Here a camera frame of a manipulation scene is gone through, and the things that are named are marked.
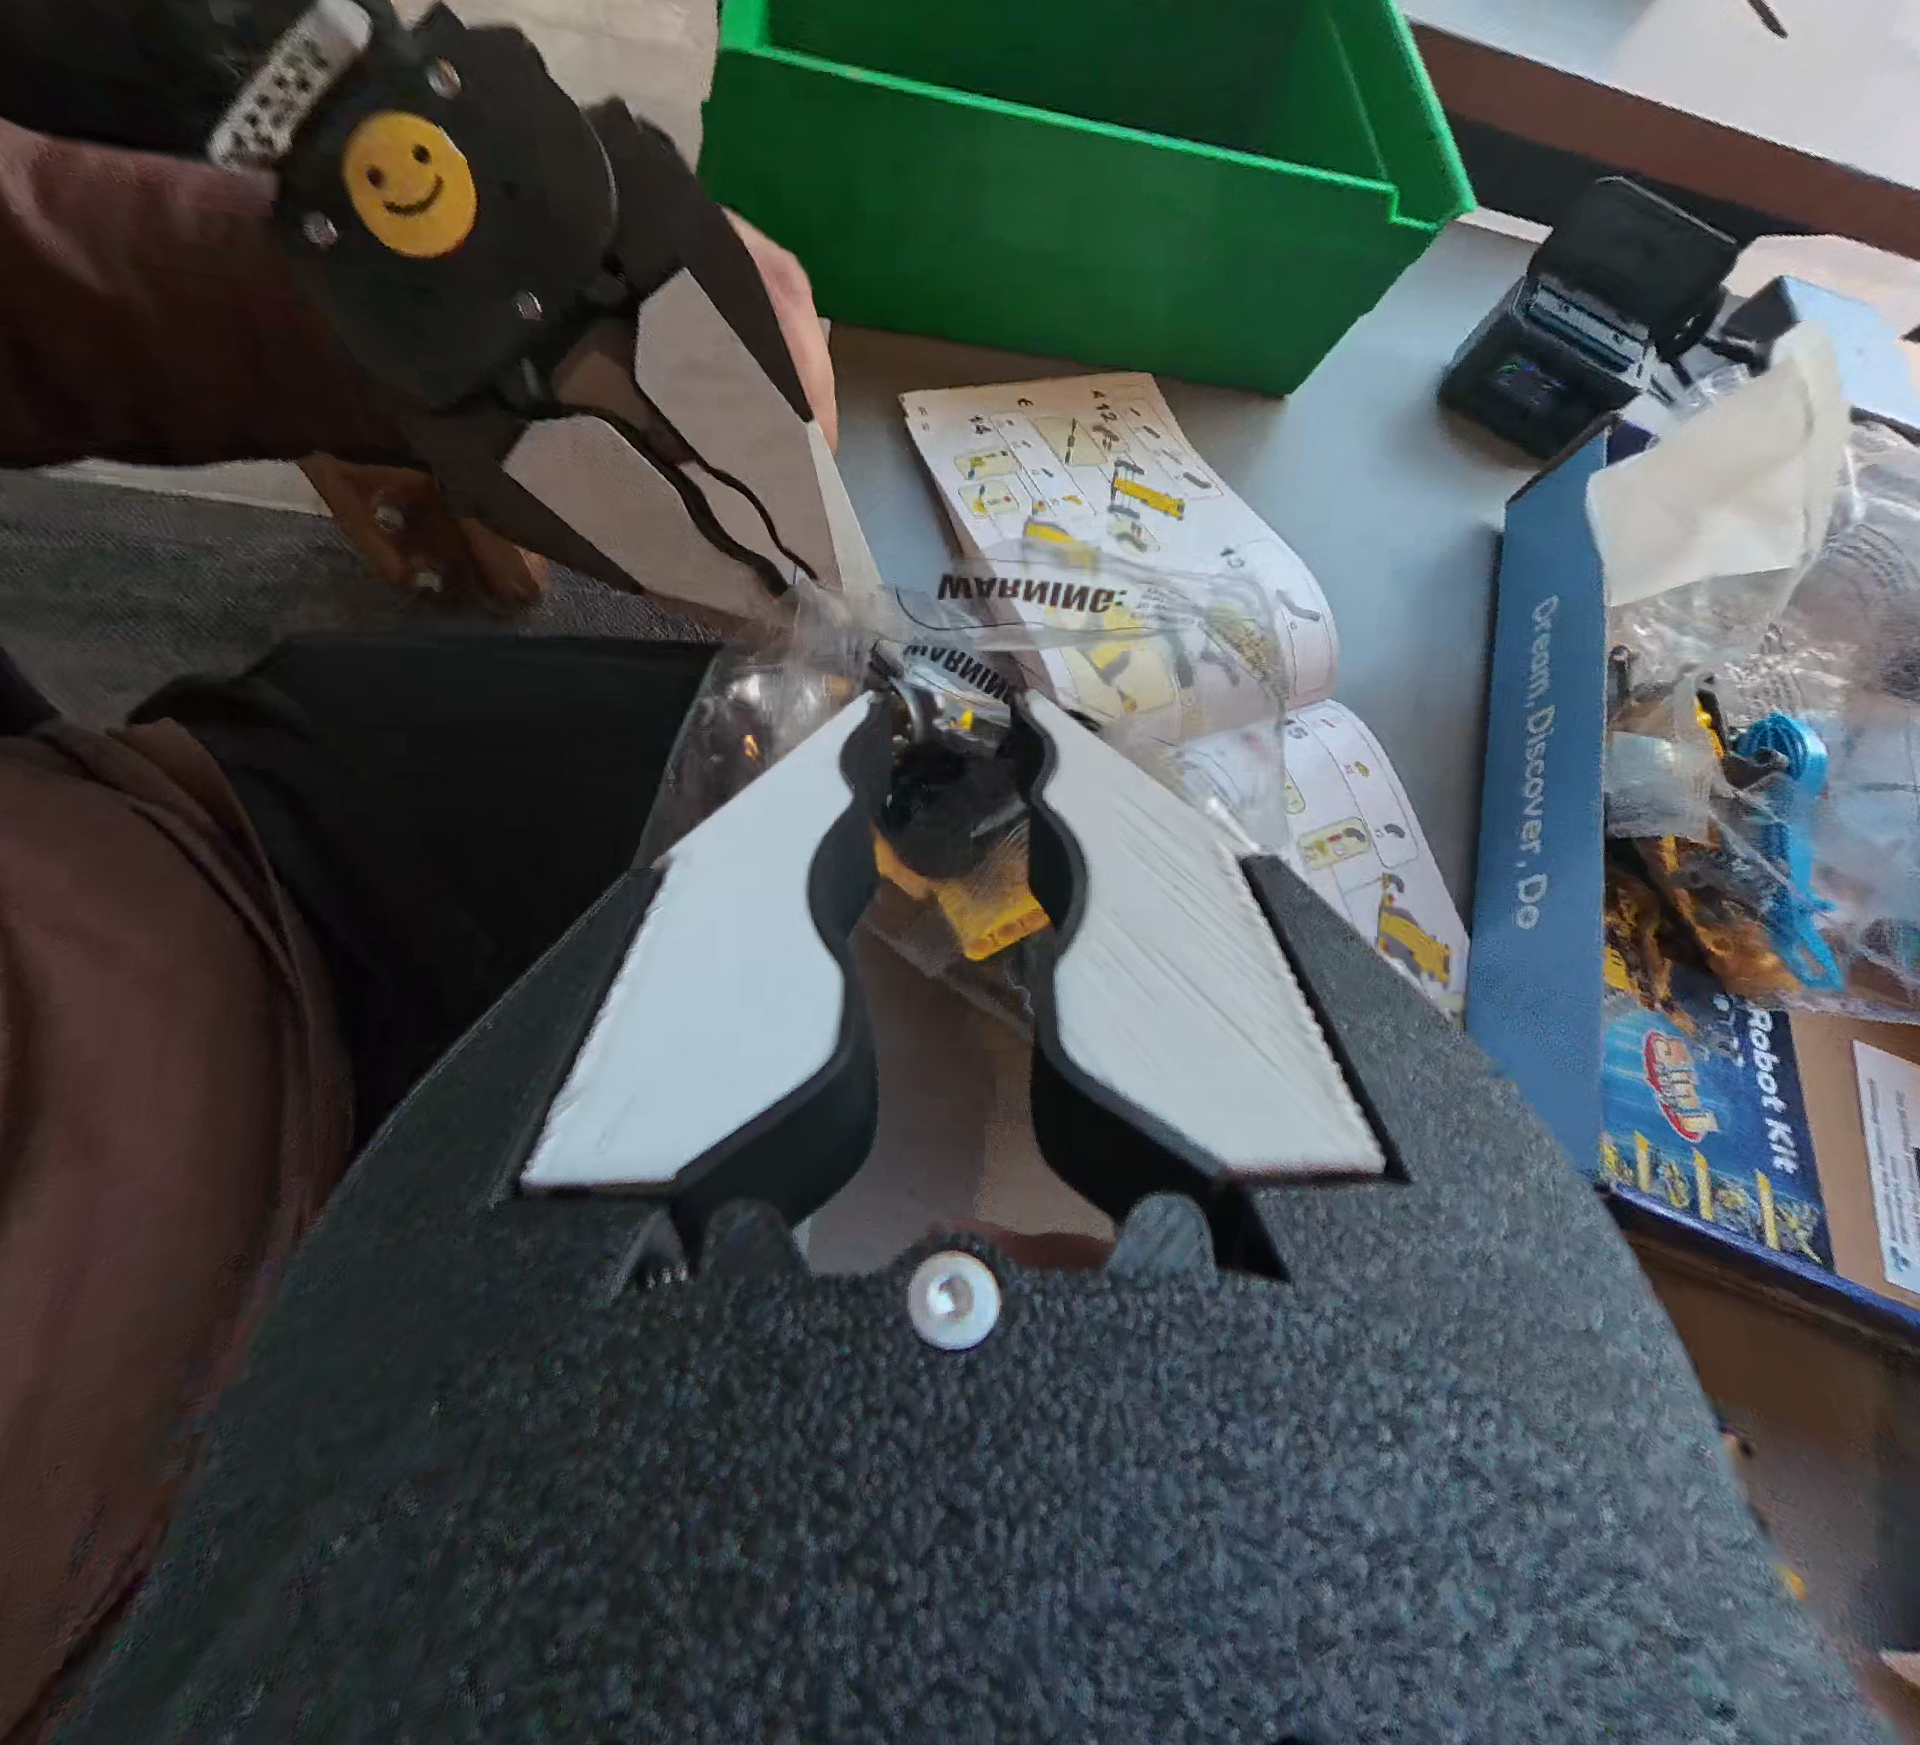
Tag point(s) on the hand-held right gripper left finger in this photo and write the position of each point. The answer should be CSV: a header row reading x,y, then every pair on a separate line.
x,y
706,1013

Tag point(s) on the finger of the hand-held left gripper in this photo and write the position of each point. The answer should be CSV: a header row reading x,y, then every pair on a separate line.
x,y
736,412

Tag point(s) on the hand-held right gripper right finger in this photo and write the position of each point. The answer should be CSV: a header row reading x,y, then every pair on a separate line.
x,y
1216,1013

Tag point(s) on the clear bag of wheel parts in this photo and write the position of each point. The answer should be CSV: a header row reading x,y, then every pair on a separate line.
x,y
992,666

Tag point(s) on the person's left forearm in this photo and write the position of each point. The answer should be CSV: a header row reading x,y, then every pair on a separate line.
x,y
151,306

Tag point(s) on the grey desk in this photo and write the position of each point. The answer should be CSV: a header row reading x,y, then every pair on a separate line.
x,y
1801,65
1411,575

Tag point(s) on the person's left hand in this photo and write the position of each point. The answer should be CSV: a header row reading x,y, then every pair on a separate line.
x,y
795,334

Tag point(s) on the person's black trousers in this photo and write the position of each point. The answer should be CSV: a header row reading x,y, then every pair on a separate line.
x,y
420,816

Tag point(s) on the blue cardboard box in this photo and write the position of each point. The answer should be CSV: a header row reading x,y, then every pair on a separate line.
x,y
1547,816

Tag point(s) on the building instruction booklet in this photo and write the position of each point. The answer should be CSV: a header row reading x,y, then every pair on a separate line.
x,y
1142,486

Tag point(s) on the green plastic bin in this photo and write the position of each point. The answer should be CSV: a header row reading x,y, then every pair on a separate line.
x,y
1050,125

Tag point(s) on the blue plastic tool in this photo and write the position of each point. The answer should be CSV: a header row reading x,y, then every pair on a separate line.
x,y
1771,846

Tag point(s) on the clear plastic bag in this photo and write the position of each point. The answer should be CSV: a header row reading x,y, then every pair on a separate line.
x,y
1771,544

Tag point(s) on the small black box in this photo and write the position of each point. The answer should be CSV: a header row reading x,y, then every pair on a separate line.
x,y
1588,321

